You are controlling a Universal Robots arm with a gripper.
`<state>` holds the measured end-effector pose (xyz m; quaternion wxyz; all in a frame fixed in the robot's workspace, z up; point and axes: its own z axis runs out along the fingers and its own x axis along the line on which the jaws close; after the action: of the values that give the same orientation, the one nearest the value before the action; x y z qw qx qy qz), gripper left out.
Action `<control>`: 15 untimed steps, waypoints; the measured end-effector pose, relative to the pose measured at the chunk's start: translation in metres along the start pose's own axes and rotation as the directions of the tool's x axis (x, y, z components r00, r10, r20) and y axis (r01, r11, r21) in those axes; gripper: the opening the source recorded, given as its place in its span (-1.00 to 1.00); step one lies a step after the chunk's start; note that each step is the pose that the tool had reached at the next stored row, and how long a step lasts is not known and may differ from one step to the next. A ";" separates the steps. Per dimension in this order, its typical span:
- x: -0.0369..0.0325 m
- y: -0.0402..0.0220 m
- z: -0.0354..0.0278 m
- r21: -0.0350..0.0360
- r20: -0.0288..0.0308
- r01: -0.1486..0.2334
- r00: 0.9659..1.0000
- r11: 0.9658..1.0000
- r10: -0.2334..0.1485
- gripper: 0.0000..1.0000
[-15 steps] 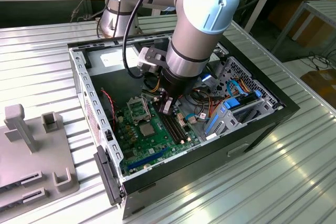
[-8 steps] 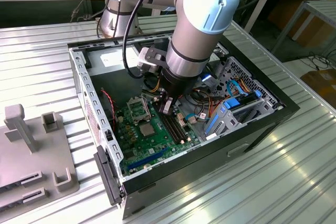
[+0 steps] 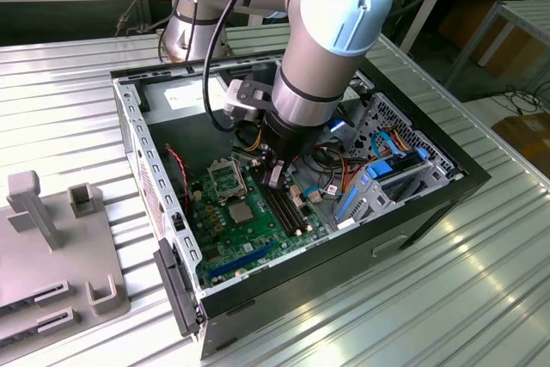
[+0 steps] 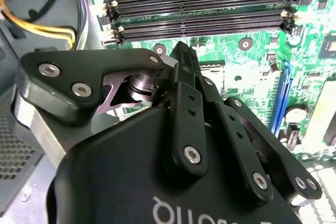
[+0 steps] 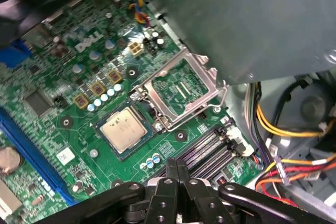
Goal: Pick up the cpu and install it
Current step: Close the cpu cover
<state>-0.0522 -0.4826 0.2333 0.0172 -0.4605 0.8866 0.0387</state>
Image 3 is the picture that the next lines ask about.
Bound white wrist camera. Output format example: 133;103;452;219
223;78;260;124

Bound orange red power wires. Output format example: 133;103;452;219
296;125;409;196

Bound grey metal frame table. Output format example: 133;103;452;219
444;0;550;89

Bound brown cardboard box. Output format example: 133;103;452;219
492;113;550;174

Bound hard disk in blue carrier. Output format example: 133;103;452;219
360;147;431;183

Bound red black twisted wire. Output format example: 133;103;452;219
165;147;193;213

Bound black case fan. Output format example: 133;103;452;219
162;145;194;230

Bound black RAM slot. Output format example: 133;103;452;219
253;164;296;233
274;186;309;229

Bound yellow black power wires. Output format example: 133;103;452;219
238;124;270;154

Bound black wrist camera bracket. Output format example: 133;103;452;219
239;77;277;113

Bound green motherboard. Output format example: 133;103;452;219
186;154;332;291

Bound black plastic case latch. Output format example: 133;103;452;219
152;237;203;338

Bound silver CPU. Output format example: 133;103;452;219
227;201;255;226

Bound black camera cable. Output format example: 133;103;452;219
201;0;260;132

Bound grey power supply unit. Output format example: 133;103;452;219
139;74;240;179

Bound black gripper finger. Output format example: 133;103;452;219
260;147;296;191

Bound metal disk bay cage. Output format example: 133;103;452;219
330;160;456;230

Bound blue plastic bay lever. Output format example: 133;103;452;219
334;188;358;223

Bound CPU socket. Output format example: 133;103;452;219
223;197;260;229

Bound blue data wire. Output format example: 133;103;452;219
370;130;407;160

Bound black open PC case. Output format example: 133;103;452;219
109;40;493;362

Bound blue expansion slot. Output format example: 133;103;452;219
207;241;276;282

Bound metal socket cover frame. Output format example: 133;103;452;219
205;159;250;207

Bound grey parts rack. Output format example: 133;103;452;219
0;171;132;346

